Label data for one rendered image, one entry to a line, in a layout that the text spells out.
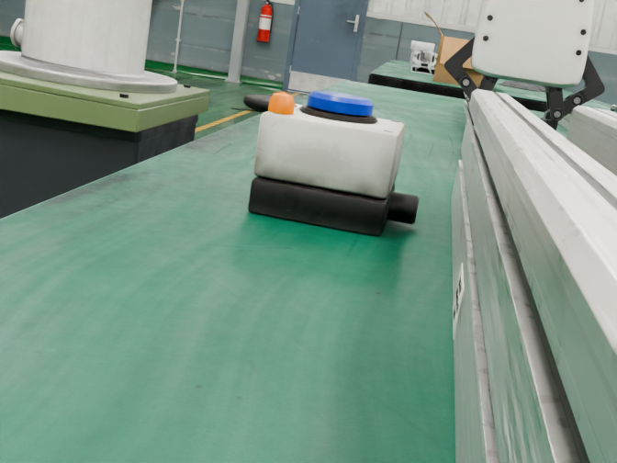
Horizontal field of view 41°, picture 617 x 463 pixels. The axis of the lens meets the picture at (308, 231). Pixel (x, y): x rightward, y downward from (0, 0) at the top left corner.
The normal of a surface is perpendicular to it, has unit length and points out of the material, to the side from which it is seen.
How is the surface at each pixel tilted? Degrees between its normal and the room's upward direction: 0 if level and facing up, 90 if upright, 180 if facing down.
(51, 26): 90
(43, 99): 90
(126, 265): 0
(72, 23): 90
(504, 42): 93
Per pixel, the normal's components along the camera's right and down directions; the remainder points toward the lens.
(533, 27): -0.19, 0.25
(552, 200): -0.58, -0.81
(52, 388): 0.15, -0.96
